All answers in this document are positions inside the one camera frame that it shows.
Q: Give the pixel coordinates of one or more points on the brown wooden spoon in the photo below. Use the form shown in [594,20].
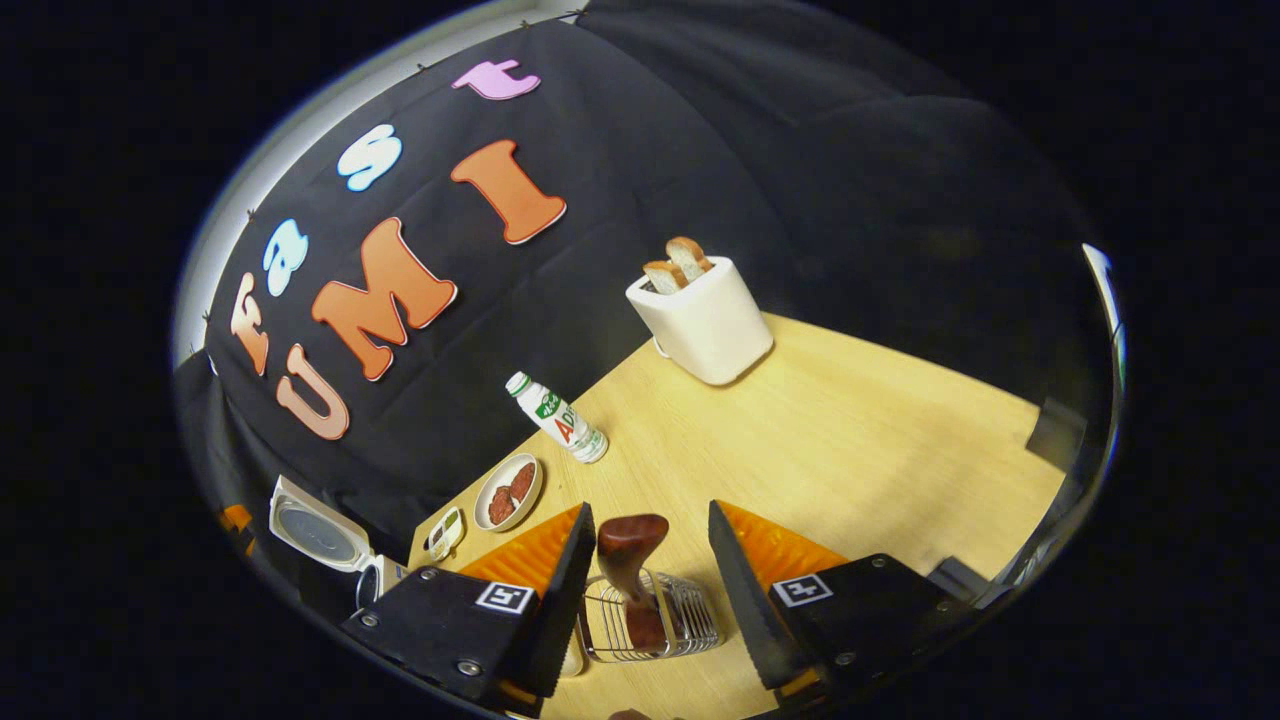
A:
[630,550]

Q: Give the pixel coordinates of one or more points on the white toaster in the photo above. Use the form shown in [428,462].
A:
[710,330]

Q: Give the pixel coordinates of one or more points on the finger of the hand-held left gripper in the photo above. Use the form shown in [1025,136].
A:
[236,518]

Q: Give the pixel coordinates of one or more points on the white rice cooker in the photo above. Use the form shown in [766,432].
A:
[315,530]

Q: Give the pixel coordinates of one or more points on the white divided bean dish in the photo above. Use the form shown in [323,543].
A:
[446,533]

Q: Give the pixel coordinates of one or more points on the black backdrop cloth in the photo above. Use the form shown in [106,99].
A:
[750,150]

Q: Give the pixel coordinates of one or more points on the toast slice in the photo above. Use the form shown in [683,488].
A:
[664,277]
[690,257]

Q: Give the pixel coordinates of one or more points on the red meat piece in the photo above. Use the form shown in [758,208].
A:
[522,481]
[501,506]

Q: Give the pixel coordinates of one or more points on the dark grey box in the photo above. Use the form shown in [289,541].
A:
[1056,432]

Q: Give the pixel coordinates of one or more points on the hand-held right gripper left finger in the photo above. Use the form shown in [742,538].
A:
[565,600]

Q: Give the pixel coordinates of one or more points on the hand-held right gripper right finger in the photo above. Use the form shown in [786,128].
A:
[745,600]

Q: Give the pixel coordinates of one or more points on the white round plate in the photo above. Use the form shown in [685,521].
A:
[498,475]

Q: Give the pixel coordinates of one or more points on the white drink bottle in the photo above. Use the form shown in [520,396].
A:
[560,420]

